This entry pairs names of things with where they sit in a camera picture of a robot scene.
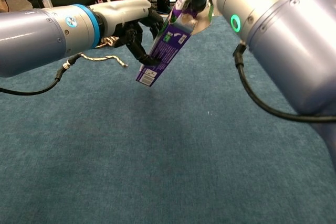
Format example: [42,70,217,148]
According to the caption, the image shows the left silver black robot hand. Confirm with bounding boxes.
[89,0,165,66]

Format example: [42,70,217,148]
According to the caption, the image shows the purple toothpaste carton box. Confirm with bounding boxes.
[135,0,214,88]

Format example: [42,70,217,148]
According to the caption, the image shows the black box device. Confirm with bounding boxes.
[156,0,171,12]

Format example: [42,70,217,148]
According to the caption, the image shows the blue table cloth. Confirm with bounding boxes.
[0,15,336,224]

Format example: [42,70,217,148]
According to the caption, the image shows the beige braided rope bundle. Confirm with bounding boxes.
[80,35,129,68]

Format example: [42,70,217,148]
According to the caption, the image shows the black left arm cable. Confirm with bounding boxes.
[0,52,83,96]

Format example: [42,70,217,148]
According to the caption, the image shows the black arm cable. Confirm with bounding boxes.
[0,52,83,96]
[233,42,336,124]

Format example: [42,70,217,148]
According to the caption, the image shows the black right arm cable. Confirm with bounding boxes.
[233,42,336,124]

